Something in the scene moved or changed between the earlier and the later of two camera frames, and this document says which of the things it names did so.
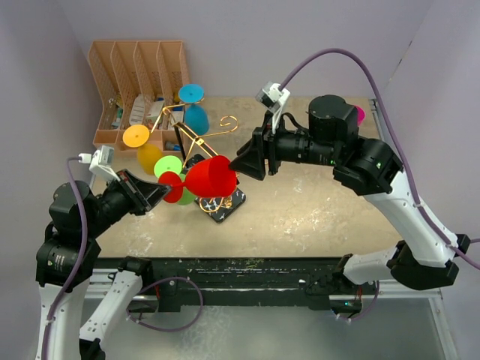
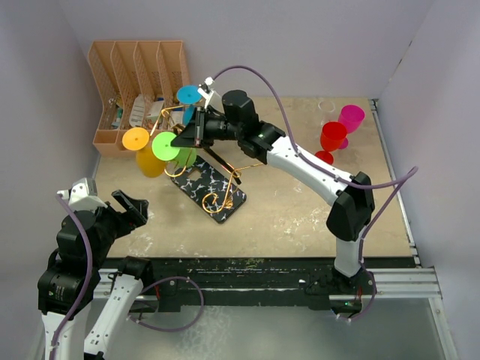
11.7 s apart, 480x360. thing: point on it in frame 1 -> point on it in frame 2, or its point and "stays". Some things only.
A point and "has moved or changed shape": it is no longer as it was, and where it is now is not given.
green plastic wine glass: x=166 y=163 -> x=163 y=148
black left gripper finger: x=149 y=190 -> x=136 y=209
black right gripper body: x=283 y=145 -> x=210 y=128
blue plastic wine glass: x=196 y=118 stays
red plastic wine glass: x=211 y=177 has moved or changed shape
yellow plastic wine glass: x=149 y=155 stays
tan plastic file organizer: x=138 y=82 stays
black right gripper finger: x=250 y=158 -> x=187 y=137
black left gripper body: x=124 y=196 -> x=114 y=223
